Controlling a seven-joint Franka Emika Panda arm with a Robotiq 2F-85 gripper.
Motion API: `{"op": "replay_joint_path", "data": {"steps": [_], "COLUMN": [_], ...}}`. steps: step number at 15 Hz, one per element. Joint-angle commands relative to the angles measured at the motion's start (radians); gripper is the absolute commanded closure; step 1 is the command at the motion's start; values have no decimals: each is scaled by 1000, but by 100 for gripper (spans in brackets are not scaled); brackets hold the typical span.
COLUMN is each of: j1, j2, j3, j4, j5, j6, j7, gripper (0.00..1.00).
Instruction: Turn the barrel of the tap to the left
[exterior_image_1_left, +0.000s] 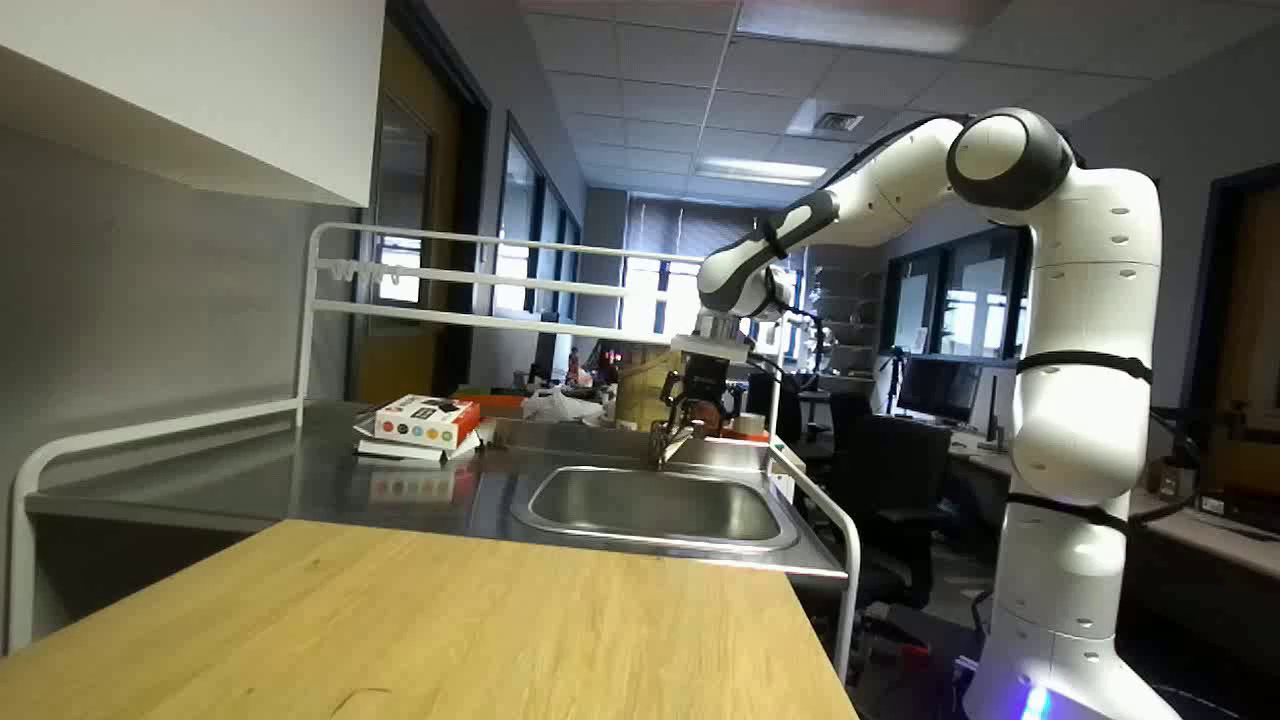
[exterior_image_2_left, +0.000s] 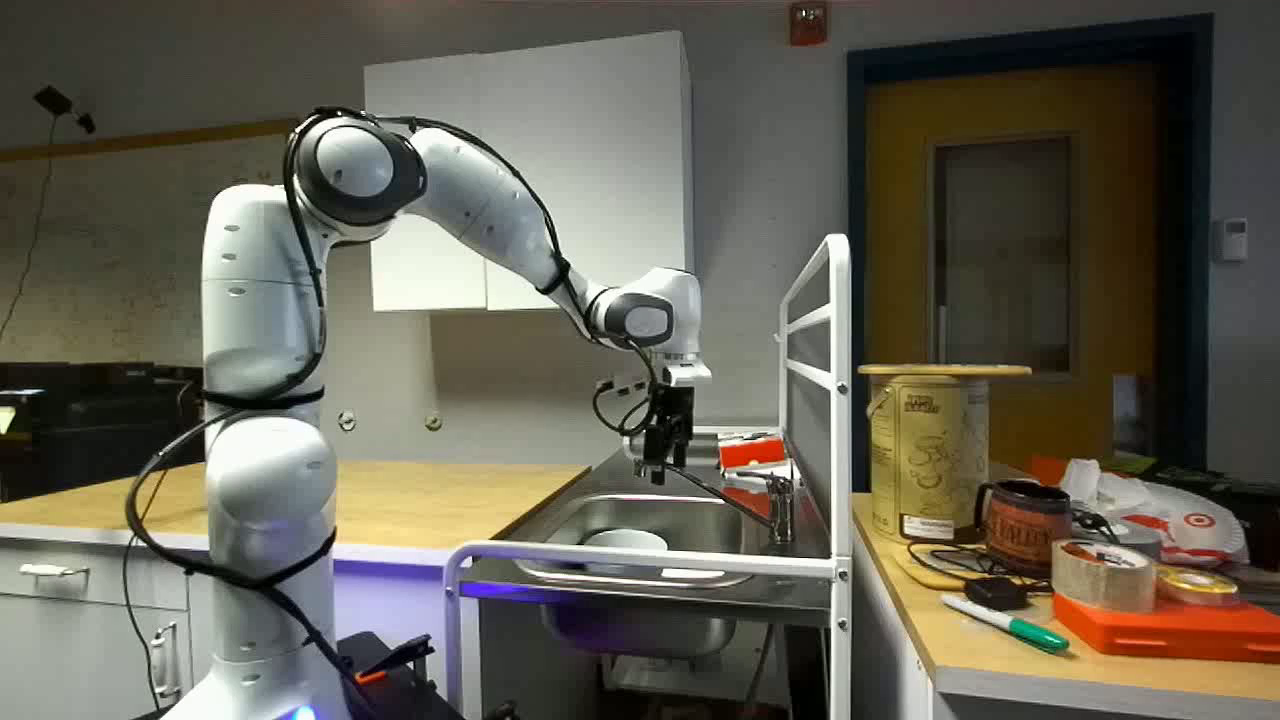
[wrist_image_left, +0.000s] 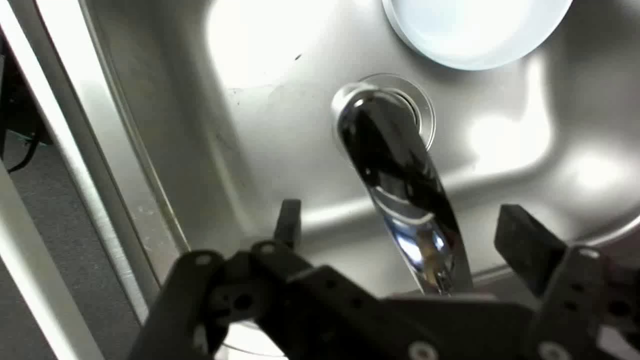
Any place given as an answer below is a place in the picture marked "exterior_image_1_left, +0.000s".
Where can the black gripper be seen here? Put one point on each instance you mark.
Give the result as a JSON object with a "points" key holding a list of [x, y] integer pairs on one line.
{"points": [[706, 379]]}

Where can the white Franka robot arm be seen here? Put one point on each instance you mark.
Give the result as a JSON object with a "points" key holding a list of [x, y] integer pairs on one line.
{"points": [[1092, 267]]}

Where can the silver tap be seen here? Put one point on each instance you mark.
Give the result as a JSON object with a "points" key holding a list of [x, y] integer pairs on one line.
{"points": [[675, 451]]}

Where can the yellow brown container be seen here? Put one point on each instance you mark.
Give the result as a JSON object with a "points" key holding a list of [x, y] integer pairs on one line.
{"points": [[645, 390]]}

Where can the stainless steel sink basin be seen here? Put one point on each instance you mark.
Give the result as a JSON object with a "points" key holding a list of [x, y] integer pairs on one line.
{"points": [[653, 505]]}

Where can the clear plastic bag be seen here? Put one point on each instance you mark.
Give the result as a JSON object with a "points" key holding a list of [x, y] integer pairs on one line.
{"points": [[557, 405]]}

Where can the black office chair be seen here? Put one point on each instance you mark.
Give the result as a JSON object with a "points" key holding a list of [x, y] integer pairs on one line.
{"points": [[888, 500]]}

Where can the orange packet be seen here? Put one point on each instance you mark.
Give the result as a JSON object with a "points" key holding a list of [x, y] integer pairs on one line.
{"points": [[498, 403]]}

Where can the dark computer monitor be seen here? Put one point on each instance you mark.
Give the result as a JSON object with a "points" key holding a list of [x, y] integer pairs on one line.
{"points": [[936, 390]]}

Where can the small ceiling light panel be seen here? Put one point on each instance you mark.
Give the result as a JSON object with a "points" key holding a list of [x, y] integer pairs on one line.
{"points": [[761, 169]]}

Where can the white box with colourful print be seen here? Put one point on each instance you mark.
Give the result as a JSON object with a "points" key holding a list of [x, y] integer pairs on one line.
{"points": [[427, 418]]}

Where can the dark framed window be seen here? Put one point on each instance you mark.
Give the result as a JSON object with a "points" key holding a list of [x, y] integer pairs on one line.
{"points": [[962, 297]]}

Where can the ceiling air vent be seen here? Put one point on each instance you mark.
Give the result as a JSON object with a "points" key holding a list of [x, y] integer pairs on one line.
{"points": [[827, 123]]}

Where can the large ceiling light panel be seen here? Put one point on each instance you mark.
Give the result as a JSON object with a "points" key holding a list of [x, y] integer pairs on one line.
{"points": [[854, 23]]}

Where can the office desk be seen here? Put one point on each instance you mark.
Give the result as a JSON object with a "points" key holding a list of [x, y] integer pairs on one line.
{"points": [[1221, 533]]}

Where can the dark framed doorway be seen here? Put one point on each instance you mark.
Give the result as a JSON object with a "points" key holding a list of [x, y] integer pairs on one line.
{"points": [[1246, 334]]}

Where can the wooden door with dark frame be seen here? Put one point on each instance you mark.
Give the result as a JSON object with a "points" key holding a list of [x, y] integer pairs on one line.
{"points": [[419, 163]]}

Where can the white wall cabinet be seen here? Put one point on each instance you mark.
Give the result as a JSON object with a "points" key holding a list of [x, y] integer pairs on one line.
{"points": [[203, 82]]}

